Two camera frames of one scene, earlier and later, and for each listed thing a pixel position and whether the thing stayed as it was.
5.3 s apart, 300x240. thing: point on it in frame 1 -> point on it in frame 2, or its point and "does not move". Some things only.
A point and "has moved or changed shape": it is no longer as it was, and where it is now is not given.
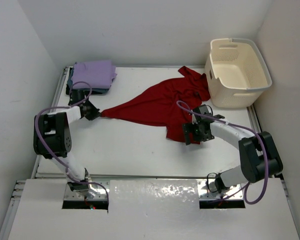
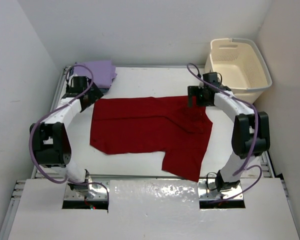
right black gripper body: (198, 135) -> (200, 94)
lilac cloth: (99, 74) does not move
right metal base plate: (207, 190) does not move
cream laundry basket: (236, 73) does not move
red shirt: (157, 105) has moved or changed shape
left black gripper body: (92, 112) -> (93, 96)
